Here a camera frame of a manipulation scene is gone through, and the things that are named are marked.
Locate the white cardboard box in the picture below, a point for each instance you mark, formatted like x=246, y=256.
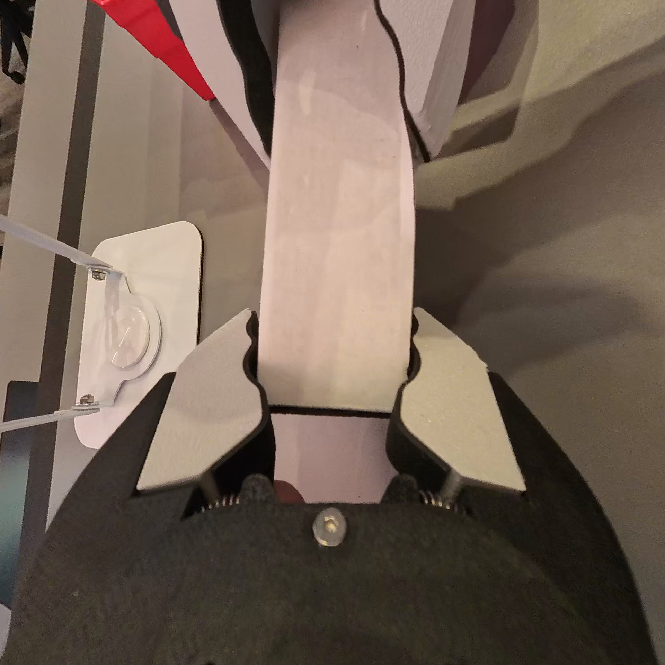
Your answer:
x=337, y=234

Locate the white mounting plate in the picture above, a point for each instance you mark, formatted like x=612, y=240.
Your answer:
x=171, y=260

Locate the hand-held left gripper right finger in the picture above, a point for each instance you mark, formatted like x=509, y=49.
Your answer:
x=457, y=410

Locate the clear disc bracket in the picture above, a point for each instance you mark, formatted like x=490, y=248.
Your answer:
x=124, y=337

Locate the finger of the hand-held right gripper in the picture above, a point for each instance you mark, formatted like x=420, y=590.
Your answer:
x=431, y=52
x=218, y=62

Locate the dark screen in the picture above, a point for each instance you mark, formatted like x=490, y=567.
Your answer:
x=18, y=467

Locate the red plastic strip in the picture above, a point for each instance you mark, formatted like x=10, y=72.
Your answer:
x=156, y=36

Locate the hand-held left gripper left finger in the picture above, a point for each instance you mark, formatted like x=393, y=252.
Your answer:
x=208, y=410

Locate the black stand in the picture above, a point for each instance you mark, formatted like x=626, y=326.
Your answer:
x=13, y=47

